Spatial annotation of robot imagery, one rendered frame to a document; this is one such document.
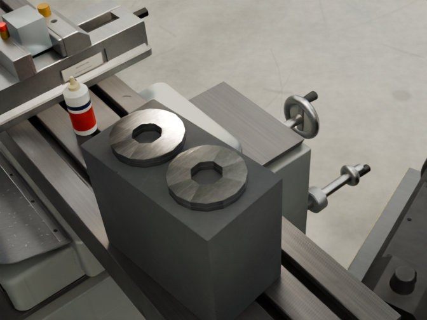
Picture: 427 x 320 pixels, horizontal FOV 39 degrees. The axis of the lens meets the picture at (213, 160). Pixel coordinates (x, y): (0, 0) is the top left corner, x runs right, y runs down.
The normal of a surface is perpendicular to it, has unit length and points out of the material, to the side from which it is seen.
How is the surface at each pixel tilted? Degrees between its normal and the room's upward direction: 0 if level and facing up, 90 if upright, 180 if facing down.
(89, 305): 90
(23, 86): 90
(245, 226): 90
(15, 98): 90
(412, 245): 0
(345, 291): 0
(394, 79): 0
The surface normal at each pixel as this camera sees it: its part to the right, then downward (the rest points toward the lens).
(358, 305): -0.07, -0.71
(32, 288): 0.62, 0.52
